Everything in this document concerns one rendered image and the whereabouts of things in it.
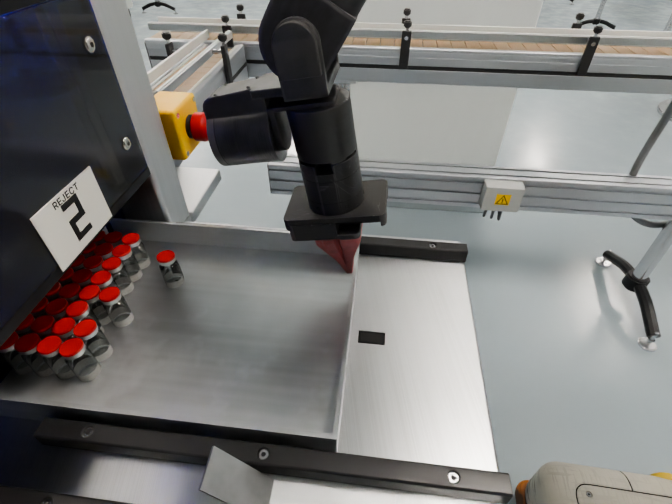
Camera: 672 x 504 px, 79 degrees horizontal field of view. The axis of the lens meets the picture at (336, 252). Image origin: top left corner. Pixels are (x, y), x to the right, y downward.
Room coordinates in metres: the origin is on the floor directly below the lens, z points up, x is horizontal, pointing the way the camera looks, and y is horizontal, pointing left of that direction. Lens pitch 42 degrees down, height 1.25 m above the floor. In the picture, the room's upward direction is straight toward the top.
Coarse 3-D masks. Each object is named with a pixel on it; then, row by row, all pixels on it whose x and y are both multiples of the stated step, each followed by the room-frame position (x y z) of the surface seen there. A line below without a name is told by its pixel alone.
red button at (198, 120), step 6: (198, 114) 0.55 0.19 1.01; (204, 114) 0.55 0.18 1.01; (192, 120) 0.54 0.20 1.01; (198, 120) 0.54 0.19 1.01; (204, 120) 0.54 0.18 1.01; (192, 126) 0.53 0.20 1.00; (198, 126) 0.53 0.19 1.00; (204, 126) 0.54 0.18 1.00; (192, 132) 0.53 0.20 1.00; (198, 132) 0.53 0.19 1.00; (204, 132) 0.53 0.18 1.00; (198, 138) 0.53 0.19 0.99; (204, 138) 0.53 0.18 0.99
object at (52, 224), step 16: (80, 176) 0.33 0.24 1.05; (64, 192) 0.30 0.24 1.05; (80, 192) 0.32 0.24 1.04; (96, 192) 0.34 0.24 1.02; (48, 208) 0.28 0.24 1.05; (96, 208) 0.33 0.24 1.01; (48, 224) 0.27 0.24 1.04; (64, 224) 0.29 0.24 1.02; (80, 224) 0.30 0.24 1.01; (96, 224) 0.32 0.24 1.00; (48, 240) 0.27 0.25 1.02; (64, 240) 0.28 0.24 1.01; (80, 240) 0.30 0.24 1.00; (64, 256) 0.27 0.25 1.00
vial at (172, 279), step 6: (174, 258) 0.35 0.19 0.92; (162, 264) 0.34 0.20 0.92; (168, 264) 0.34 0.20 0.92; (174, 264) 0.35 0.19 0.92; (162, 270) 0.34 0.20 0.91; (168, 270) 0.34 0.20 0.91; (174, 270) 0.35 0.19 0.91; (180, 270) 0.35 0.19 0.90; (168, 276) 0.34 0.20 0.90; (174, 276) 0.34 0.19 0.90; (180, 276) 0.35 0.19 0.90; (168, 282) 0.34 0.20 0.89; (174, 282) 0.34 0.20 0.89; (180, 282) 0.35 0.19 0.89
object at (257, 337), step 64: (192, 256) 0.40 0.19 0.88; (256, 256) 0.40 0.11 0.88; (320, 256) 0.40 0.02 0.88; (192, 320) 0.29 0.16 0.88; (256, 320) 0.29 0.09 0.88; (320, 320) 0.29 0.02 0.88; (0, 384) 0.21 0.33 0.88; (64, 384) 0.21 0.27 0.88; (128, 384) 0.21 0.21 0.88; (192, 384) 0.21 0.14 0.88; (256, 384) 0.21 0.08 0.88; (320, 384) 0.21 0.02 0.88; (320, 448) 0.15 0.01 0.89
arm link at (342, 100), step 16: (336, 96) 0.34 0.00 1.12; (272, 112) 0.33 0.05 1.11; (288, 112) 0.33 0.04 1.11; (304, 112) 0.32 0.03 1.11; (320, 112) 0.32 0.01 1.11; (336, 112) 0.33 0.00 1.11; (352, 112) 0.35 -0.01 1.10; (272, 128) 0.33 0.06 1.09; (288, 128) 0.36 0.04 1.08; (304, 128) 0.32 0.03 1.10; (320, 128) 0.32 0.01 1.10; (336, 128) 0.32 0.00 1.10; (352, 128) 0.34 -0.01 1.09; (288, 144) 0.35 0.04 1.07; (304, 144) 0.32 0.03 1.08; (320, 144) 0.32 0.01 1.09; (336, 144) 0.32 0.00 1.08; (352, 144) 0.33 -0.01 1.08; (304, 160) 0.33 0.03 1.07; (320, 160) 0.32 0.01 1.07; (336, 160) 0.32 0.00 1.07
